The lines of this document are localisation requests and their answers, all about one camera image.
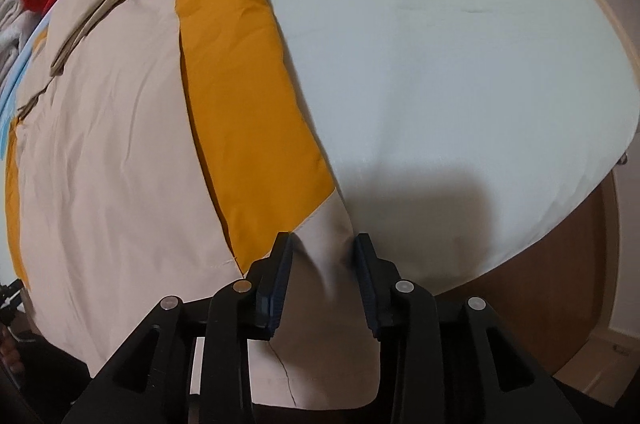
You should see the person's left hand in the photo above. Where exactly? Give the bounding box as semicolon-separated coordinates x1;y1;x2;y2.
0;326;23;380

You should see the beige and mustard hooded jacket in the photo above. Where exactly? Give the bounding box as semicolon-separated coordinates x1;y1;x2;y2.
5;0;386;407

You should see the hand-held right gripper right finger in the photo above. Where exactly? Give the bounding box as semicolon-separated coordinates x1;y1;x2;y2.
352;233;583;424

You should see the white fluffy folded blanket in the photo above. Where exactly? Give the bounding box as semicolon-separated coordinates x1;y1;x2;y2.
0;0;31;70

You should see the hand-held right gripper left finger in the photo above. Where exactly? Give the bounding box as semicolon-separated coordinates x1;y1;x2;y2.
60;231;296;424

